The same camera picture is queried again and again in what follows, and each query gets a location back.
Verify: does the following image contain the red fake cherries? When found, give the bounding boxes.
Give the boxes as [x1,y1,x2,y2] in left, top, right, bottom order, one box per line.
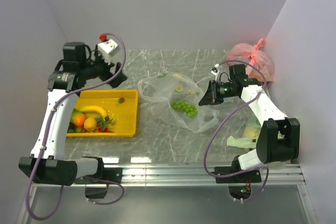
[95,126,113,133]

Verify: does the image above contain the pink tied plastic bag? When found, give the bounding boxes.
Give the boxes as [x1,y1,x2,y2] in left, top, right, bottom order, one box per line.
[226,38,275,82]

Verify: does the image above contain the orange fake orange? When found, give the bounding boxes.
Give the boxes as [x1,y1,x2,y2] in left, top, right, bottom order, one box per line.
[70,113,87,127]

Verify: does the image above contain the yellow fake banana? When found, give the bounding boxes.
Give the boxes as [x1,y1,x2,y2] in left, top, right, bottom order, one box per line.
[79,105,109,119]

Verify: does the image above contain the small fake strawberry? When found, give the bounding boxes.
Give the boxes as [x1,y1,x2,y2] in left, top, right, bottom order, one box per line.
[118,98,125,104]

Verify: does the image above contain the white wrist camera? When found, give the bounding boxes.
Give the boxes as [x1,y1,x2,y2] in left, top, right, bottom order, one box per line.
[97,39,119,65]
[211,64,220,76]

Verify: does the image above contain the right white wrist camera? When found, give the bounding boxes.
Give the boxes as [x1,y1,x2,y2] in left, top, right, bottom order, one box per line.
[211,64,220,76]

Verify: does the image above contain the yellow fake lemon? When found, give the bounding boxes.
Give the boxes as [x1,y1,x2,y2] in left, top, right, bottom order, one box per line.
[83,118,97,132]

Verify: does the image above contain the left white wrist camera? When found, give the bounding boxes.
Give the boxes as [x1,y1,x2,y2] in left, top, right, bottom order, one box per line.
[97,39,119,65]

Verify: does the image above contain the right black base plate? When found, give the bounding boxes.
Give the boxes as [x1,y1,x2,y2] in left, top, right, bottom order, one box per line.
[214,165,262,184]

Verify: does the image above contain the aluminium mounting rail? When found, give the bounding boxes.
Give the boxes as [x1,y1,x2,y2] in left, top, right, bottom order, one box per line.
[28,163,307,187]

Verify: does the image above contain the yellow plastic tray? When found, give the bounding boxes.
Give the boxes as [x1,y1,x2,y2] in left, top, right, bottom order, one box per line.
[67,90,139,137]

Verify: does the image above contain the clear plastic bag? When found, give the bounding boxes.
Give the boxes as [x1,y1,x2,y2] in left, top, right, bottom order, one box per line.
[138,72,219,133]

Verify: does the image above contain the green plastic bag with fruit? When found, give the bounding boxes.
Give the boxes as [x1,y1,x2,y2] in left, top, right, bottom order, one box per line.
[227,117,300,170]

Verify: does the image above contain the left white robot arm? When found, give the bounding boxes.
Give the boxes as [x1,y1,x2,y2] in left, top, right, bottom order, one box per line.
[18,39,126,186]

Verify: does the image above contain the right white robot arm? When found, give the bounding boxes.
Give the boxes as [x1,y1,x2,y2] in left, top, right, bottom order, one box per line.
[198,60,300,182]

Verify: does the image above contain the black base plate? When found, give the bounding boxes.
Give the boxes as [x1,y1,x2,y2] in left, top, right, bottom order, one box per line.
[74,167,123,184]
[214,165,262,184]

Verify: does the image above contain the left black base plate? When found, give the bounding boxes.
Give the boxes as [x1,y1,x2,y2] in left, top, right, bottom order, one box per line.
[74,167,123,184]

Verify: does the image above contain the green fake grapes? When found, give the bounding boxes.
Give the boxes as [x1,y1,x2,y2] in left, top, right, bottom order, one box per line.
[171,101,198,118]

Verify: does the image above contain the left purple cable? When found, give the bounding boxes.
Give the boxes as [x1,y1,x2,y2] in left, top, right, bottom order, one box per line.
[25,33,127,221]

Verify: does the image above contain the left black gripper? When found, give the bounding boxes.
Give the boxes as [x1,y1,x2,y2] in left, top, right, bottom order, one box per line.
[81,45,128,88]

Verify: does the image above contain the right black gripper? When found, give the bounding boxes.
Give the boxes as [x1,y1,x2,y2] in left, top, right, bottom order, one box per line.
[199,80,237,105]

